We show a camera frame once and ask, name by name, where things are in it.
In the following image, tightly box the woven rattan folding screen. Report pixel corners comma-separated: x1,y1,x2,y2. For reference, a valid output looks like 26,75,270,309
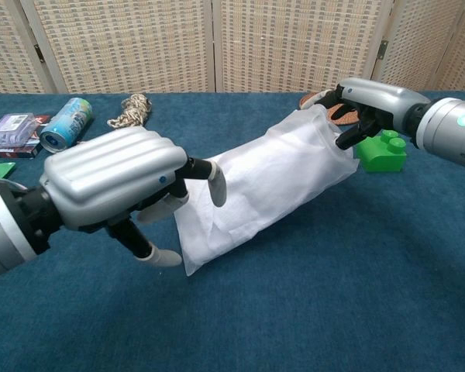
0,0,465,95

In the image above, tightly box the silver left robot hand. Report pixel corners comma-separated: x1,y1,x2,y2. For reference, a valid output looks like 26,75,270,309
38,126,228,269

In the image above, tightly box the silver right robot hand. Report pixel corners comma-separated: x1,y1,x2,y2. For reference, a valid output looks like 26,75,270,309
305,77,431,151

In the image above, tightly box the dark red black box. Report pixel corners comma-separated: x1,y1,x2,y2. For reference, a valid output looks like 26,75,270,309
0,114,52,160

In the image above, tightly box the clear purple plastic box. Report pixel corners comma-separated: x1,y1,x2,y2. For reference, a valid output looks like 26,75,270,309
0,112,38,148

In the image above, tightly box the round brown woven coaster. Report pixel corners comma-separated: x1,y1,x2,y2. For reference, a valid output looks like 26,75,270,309
298,91,363,126

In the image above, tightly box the beige braided rope bundle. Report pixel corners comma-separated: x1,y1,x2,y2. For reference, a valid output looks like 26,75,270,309
75,94,153,147

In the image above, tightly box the light blue drink can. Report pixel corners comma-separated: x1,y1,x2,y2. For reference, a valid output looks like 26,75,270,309
40,97,95,155

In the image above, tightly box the green toy building block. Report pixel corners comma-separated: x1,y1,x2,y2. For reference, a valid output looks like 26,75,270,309
354,129,408,174

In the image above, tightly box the blue felt table cover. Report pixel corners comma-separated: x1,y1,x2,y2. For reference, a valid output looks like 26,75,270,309
0,91,465,372

